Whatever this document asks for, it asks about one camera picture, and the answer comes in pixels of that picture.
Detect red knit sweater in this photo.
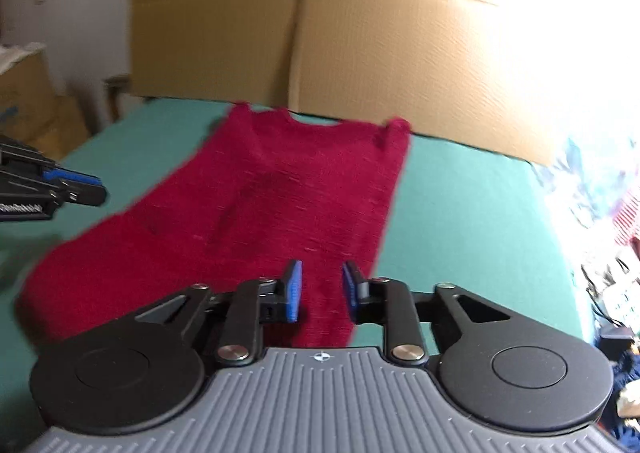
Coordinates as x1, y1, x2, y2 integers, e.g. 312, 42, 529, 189
17, 103, 410, 348

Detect stacked cardboard boxes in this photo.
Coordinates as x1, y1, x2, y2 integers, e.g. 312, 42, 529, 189
1, 44, 90, 161

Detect green table cloth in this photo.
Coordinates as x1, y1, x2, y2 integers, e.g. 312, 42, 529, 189
1, 99, 586, 452

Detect pile of clutter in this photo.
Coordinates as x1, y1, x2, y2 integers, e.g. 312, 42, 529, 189
529, 137, 640, 443

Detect large cardboard sheet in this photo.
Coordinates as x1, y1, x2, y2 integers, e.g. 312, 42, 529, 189
130, 0, 639, 164

